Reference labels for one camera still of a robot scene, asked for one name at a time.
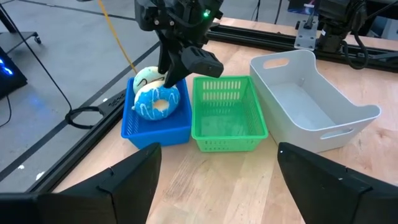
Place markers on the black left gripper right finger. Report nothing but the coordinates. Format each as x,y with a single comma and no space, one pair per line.
335,202

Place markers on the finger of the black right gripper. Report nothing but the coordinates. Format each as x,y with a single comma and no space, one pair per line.
175,74
165,57

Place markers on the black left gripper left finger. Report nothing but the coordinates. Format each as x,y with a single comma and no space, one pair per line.
87,205

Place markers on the white frosted toy donut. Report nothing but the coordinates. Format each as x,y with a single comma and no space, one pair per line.
146,76

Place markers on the blue frosted toy donut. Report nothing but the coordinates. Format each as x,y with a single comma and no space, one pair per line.
146,109

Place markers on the blue plastic basket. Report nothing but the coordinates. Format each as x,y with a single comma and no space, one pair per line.
155,133

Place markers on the green plastic basket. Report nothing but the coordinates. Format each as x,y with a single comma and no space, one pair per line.
230,144

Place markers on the white plastic bin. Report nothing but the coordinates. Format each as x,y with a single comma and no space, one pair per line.
298,105

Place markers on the grey mounting plate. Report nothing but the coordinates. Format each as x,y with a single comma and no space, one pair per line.
306,37

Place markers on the black computer blue lights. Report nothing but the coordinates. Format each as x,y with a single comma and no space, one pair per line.
12,81

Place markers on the rolling cart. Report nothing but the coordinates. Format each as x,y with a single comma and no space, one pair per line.
15,39

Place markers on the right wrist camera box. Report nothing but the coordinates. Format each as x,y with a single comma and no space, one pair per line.
202,62

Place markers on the black aluminium table frame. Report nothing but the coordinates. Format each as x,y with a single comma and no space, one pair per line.
74,152

